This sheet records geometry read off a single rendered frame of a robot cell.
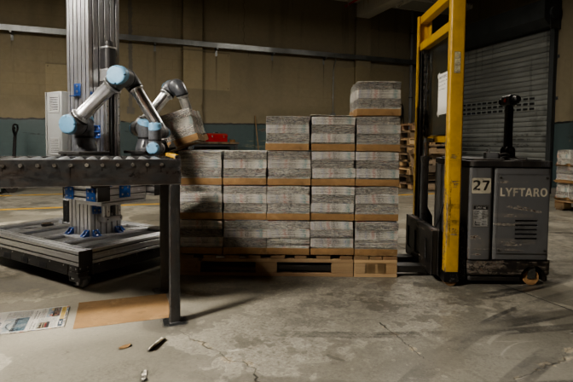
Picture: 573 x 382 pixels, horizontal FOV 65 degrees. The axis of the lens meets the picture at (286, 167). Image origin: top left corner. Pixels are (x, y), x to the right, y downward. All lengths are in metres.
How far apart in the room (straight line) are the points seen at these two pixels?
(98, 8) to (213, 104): 6.49
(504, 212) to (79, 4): 3.10
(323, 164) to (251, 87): 7.16
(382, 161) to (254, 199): 0.88
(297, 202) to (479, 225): 1.15
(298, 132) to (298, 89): 7.44
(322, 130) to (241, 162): 0.57
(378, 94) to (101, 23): 1.95
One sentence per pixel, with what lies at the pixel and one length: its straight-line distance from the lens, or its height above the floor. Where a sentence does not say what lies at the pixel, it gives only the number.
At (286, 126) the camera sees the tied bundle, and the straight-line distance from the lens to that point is 2.95.
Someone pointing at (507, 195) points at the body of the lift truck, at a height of 0.57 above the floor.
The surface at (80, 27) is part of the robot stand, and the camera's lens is 3.49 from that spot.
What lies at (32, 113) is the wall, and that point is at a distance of 9.67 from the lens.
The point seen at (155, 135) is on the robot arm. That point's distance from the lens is 2.79.
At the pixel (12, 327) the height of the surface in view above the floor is 0.01.
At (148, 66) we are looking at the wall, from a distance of 9.69.
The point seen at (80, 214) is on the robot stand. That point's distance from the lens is 3.47.
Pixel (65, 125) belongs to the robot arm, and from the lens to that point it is 2.99.
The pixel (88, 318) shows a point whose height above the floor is 0.00.
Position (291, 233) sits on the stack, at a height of 0.29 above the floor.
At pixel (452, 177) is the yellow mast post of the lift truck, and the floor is 0.68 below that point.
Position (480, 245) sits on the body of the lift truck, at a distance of 3.11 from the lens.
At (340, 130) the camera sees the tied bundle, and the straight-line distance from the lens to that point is 2.97.
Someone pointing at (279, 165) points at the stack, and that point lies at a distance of 2.96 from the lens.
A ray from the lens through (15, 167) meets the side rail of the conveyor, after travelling 2.24.
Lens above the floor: 0.88
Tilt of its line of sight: 3 degrees down
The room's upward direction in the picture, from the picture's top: 1 degrees clockwise
